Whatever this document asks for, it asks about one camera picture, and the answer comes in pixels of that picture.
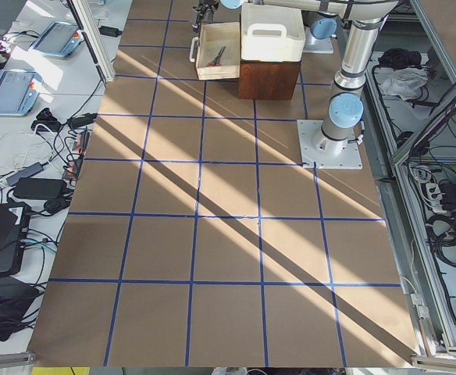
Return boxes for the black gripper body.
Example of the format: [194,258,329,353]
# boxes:
[192,0,219,23]

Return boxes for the white drawer handle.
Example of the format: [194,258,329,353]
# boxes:
[189,37,199,63]

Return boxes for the grey orange scissors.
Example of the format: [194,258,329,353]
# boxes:
[207,46,226,66]

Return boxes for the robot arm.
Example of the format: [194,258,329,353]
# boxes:
[252,1,398,169]

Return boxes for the white plastic tray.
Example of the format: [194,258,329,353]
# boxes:
[240,3,305,62]

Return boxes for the dark wooden cabinet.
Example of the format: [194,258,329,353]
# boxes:
[238,60,301,100]

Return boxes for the black power adapter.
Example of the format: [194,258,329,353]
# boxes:
[98,25,123,38]

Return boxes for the far blue teach pendant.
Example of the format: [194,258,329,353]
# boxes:
[29,21,84,59]

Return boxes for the blue teach pendant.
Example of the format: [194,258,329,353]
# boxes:
[0,70,43,117]
[29,21,84,59]

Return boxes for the near blue teach pendant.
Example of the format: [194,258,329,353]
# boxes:
[0,70,43,117]

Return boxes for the orange black power strip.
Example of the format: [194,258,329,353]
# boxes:
[62,129,91,186]

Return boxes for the white crumpled cloth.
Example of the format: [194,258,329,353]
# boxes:
[380,68,428,100]

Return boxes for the black power brick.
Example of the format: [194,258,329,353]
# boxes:
[12,178,66,200]

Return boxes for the white power strip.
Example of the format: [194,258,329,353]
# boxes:
[410,164,447,214]

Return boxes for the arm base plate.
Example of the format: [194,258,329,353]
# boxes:
[297,120,363,170]
[303,34,333,54]

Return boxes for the aluminium frame post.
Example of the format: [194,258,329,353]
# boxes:
[67,0,116,84]

